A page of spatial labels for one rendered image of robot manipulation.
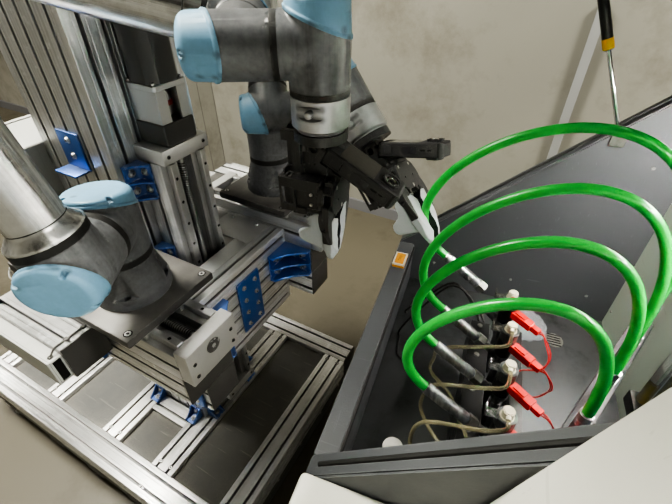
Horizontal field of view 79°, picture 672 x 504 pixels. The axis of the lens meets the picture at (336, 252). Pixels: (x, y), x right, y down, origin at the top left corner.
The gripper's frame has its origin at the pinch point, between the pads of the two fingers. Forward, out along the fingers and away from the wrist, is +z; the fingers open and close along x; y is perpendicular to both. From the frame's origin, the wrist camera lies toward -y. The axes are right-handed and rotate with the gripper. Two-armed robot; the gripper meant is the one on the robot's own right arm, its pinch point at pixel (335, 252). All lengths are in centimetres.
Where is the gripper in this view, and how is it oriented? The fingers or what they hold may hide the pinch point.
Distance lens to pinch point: 65.0
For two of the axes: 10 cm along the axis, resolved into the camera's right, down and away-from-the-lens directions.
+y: -9.4, -2.1, 2.7
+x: -3.4, 5.8, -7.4
